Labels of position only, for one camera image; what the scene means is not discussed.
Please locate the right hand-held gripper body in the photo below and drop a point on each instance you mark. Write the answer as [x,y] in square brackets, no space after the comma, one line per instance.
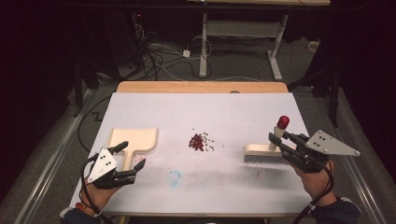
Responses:
[323,144]

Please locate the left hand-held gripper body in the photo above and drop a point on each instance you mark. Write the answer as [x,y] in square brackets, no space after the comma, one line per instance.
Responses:
[101,164]

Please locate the wooden dustpan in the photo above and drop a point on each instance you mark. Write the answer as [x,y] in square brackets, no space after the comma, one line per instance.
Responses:
[134,138]

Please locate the pile of red beans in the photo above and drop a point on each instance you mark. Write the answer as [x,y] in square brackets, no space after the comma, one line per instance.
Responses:
[196,143]

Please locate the person's left hand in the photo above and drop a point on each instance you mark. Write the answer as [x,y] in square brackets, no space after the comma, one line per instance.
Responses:
[98,197]

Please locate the person's right hand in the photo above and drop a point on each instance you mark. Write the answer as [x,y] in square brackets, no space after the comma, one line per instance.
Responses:
[317,186]

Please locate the black stand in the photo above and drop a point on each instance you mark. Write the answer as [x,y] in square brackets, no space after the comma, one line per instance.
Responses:
[334,102]

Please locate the white table board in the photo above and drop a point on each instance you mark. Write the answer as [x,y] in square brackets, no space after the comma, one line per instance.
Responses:
[202,112]

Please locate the white power adapter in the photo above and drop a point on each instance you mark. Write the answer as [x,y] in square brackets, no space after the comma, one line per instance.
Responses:
[186,53]

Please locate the metal floor rail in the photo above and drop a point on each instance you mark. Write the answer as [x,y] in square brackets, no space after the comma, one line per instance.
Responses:
[364,193]
[46,174]

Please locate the white desk frame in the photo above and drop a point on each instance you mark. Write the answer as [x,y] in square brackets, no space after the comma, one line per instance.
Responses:
[204,46]

